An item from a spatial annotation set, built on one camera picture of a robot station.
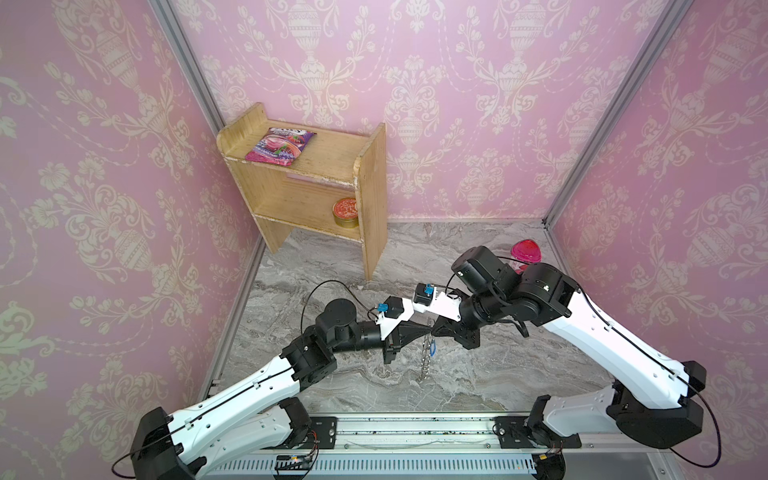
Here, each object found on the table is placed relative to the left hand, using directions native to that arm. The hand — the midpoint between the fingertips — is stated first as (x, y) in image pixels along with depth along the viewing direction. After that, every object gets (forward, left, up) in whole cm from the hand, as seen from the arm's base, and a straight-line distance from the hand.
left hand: (427, 334), depth 61 cm
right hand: (+2, -2, -1) cm, 3 cm away
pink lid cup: (+37, -36, -16) cm, 54 cm away
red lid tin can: (+40, +22, -4) cm, 46 cm away
